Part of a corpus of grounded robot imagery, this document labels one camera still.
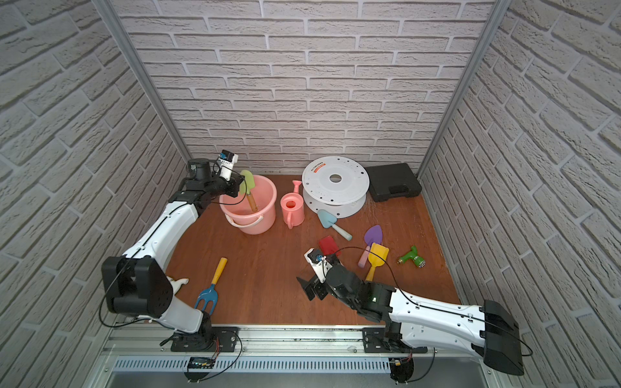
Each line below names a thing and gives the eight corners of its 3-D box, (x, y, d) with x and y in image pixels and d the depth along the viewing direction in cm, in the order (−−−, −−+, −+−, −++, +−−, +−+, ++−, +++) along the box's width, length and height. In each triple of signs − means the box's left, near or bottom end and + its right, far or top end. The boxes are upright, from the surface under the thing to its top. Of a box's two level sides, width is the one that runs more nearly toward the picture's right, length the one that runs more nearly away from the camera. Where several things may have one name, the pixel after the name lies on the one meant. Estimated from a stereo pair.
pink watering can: (282, 231, 100) (278, 216, 91) (286, 196, 112) (283, 180, 103) (303, 231, 100) (302, 216, 91) (305, 196, 112) (304, 180, 103)
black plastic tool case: (373, 202, 112) (376, 193, 107) (364, 173, 123) (366, 165, 119) (419, 198, 113) (423, 190, 109) (406, 170, 125) (409, 162, 120)
